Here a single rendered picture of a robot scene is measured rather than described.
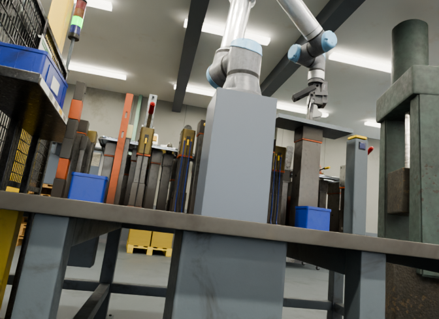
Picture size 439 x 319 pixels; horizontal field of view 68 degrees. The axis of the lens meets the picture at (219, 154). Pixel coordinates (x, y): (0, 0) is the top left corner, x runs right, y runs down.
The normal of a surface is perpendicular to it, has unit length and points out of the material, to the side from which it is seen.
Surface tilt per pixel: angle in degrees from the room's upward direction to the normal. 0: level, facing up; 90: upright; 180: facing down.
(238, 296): 90
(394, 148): 89
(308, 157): 90
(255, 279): 90
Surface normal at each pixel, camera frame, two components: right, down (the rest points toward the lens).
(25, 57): 0.22, -0.18
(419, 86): -0.08, -0.21
